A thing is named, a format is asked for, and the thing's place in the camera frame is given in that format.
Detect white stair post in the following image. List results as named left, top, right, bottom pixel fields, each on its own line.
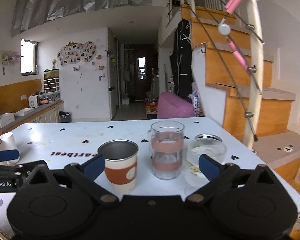
left=242, top=0, right=264, bottom=149

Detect round glass jar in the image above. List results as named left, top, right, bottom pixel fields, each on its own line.
left=195, top=133, right=223, bottom=142

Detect white flat box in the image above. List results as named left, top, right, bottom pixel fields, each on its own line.
left=14, top=108, right=35, bottom=116

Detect pink foam tube lower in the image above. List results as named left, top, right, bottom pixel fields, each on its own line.
left=228, top=41, right=250, bottom=75

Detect white small appliance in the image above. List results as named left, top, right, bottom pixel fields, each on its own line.
left=28, top=95, right=39, bottom=108

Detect black hanging coat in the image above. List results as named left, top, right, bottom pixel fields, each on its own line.
left=170, top=19, right=193, bottom=98

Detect round white tag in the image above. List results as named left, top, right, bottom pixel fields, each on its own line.
left=218, top=18, right=231, bottom=36

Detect white cup orange band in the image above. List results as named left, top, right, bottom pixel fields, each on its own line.
left=97, top=139, right=139, bottom=194

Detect wooden staircase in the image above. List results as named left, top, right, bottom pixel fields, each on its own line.
left=181, top=3, right=300, bottom=240

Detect glass mug pink bands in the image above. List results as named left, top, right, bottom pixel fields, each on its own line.
left=148, top=120, right=185, bottom=180

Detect window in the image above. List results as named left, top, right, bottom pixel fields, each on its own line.
left=20, top=39, right=38, bottom=76

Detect cloud photo board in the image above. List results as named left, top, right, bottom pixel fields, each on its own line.
left=57, top=41, right=96, bottom=66

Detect white storage box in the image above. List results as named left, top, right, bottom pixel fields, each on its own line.
left=0, top=113, right=15, bottom=128

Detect white kitchen cabinet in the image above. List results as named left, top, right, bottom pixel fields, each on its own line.
left=16, top=100, right=64, bottom=124

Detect purple sofa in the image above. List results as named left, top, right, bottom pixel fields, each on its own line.
left=157, top=92, right=194, bottom=119

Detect dark waste bin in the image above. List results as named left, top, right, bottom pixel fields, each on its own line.
left=59, top=111, right=72, bottom=122

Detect white drawer organizer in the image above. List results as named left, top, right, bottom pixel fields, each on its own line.
left=43, top=69, right=60, bottom=93

